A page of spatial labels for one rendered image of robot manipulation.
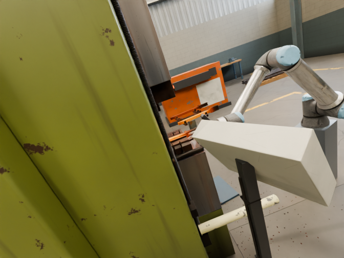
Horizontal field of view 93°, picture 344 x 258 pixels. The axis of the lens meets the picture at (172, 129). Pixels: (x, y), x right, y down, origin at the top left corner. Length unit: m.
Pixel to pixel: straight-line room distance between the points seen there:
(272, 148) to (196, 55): 8.63
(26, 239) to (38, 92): 0.47
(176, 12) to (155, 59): 8.35
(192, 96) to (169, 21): 5.05
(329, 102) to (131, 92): 1.36
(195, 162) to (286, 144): 0.65
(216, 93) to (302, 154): 4.54
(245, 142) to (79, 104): 0.51
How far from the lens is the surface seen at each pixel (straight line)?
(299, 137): 0.44
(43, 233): 0.74
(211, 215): 1.29
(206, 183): 1.11
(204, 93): 4.77
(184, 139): 1.05
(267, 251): 0.87
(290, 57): 1.28
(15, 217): 0.73
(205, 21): 9.40
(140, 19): 0.88
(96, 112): 0.60
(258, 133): 0.48
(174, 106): 4.60
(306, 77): 1.40
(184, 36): 8.97
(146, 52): 0.85
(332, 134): 1.92
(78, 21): 0.62
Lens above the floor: 1.40
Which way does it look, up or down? 18 degrees down
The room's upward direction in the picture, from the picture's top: 20 degrees counter-clockwise
